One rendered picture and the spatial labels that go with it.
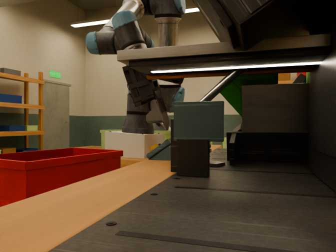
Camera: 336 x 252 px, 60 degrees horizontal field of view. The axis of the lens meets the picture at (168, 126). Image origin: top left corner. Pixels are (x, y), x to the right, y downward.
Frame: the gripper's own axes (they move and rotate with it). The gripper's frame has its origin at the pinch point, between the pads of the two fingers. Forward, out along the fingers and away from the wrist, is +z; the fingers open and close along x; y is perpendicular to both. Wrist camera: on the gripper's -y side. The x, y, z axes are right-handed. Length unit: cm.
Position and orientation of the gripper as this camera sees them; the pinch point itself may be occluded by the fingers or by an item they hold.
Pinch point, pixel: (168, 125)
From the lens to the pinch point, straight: 82.9
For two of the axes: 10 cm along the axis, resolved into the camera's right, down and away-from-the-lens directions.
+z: 3.3, 9.4, -1.0
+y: -9.4, 3.2, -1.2
